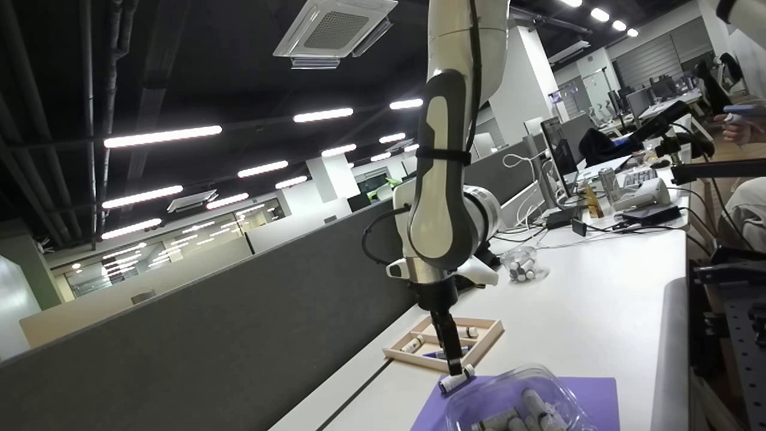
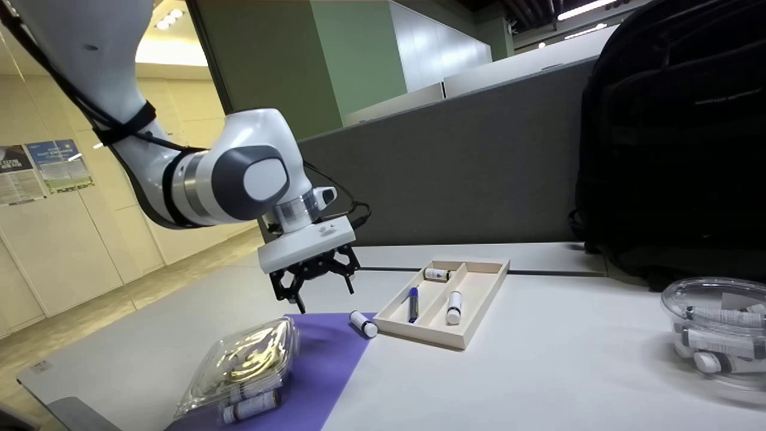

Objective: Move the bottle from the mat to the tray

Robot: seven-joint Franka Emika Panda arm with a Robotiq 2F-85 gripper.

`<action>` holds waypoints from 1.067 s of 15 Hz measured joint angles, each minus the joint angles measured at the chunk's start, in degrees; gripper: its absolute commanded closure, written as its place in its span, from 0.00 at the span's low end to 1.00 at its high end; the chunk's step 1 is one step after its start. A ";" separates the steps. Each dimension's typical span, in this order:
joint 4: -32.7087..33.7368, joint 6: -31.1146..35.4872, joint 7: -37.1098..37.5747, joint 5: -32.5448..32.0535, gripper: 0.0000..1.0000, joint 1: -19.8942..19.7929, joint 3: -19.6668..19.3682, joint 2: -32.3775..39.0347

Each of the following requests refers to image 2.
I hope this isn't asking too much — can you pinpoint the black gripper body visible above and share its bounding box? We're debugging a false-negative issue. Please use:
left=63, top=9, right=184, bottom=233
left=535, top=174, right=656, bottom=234
left=269, top=245, right=358, bottom=295

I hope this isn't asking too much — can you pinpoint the purple mat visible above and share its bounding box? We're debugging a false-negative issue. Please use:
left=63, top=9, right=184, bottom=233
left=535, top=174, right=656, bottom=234
left=166, top=311, right=378, bottom=431

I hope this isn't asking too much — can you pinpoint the white bottle with green band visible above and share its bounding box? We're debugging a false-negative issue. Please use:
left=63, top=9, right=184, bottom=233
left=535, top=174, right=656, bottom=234
left=220, top=389, right=283, bottom=427
left=237, top=372, right=288, bottom=400

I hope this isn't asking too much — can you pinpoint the wooden compartment tray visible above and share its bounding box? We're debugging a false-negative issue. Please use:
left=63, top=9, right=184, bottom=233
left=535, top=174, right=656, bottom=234
left=371, top=256, right=512, bottom=353

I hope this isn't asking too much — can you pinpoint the blue marker pen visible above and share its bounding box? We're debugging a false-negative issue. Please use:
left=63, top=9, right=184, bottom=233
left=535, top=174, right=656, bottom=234
left=408, top=284, right=424, bottom=326

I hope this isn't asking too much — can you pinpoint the clear plastic clamshell container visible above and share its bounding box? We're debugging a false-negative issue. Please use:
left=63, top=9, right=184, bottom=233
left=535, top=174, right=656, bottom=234
left=176, top=315, right=303, bottom=427

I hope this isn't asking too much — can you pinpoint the green pillar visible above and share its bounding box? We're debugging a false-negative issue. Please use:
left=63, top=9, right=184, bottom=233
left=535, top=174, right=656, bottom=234
left=184, top=0, right=413, bottom=144

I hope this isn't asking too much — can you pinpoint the black backpack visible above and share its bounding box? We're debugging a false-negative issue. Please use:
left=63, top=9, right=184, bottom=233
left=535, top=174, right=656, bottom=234
left=570, top=0, right=766, bottom=282

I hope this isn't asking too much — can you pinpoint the ceiling light strip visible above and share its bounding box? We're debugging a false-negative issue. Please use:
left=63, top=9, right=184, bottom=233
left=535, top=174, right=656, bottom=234
left=555, top=0, right=622, bottom=23

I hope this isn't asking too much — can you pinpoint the clear round plastic bowl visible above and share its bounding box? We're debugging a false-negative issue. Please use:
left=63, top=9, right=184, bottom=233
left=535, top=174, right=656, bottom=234
left=658, top=275, right=766, bottom=404

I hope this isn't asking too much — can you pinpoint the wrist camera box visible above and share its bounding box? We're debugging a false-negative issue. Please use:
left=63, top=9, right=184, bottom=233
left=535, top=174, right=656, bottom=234
left=304, top=185, right=340, bottom=217

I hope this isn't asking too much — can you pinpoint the grey partition wall panel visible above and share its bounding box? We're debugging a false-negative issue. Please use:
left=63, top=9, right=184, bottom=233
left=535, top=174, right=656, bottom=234
left=295, top=71, right=598, bottom=246

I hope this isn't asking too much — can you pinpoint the wall poster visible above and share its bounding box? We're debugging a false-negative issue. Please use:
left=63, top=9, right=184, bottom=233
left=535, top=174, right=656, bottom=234
left=0, top=144, right=51, bottom=209
left=25, top=136, right=97, bottom=197

